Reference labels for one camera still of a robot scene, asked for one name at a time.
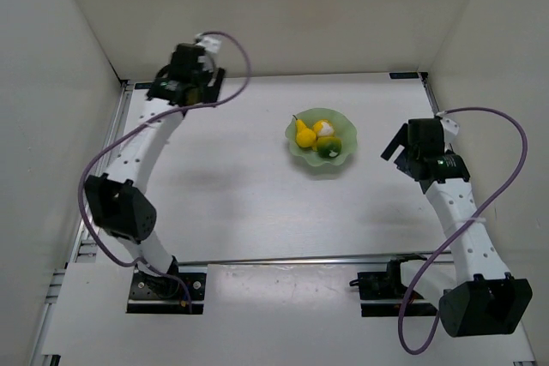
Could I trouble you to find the green yellow fake mango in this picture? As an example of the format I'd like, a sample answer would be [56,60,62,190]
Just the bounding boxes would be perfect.
[315,136,342,159]

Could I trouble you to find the peeled fake lemon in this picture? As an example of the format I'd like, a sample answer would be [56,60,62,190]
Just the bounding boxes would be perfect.
[312,119,335,139]

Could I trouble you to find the yellow fake pear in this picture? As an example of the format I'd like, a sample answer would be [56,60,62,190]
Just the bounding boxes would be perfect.
[293,116,317,149]

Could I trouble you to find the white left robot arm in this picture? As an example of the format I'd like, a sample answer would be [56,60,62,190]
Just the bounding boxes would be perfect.
[78,34,226,277]

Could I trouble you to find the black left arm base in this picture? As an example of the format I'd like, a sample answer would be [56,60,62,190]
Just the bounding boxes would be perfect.
[126,269,207,315]

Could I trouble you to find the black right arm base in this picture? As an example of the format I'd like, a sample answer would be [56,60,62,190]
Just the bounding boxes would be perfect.
[349,255,426,318]

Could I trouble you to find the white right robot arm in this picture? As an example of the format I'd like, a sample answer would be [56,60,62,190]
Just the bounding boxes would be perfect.
[382,117,533,337]

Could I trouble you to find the green scalloped fruit bowl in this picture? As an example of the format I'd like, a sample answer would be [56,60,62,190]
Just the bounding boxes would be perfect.
[285,108,358,166]

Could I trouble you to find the blue label right corner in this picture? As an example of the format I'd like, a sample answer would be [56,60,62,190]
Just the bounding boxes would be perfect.
[389,72,419,80]

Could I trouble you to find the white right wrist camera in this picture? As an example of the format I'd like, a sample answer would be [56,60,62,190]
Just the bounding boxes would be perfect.
[436,111,460,147]

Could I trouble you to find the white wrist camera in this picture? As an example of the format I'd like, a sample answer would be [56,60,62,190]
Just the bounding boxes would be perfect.
[436,111,460,147]
[195,33,221,70]

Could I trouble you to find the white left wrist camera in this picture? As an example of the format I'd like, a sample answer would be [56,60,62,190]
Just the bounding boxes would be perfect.
[195,33,221,70]

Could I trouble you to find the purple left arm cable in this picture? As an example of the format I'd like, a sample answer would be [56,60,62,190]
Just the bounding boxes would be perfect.
[77,30,252,311]

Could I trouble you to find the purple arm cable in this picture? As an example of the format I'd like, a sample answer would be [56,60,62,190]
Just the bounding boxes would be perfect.
[397,106,528,354]
[77,30,252,311]

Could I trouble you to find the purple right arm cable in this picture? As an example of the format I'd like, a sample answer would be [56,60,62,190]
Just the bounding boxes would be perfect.
[397,106,528,354]

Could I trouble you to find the aluminium frame rail left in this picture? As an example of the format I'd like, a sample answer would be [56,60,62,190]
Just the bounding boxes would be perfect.
[29,81,128,365]

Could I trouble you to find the aluminium frame rail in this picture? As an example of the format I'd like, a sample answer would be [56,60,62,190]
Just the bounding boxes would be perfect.
[29,81,128,365]
[430,78,548,364]

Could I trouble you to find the aluminium frame rail right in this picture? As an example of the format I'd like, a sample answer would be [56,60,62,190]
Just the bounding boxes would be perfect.
[430,78,548,364]

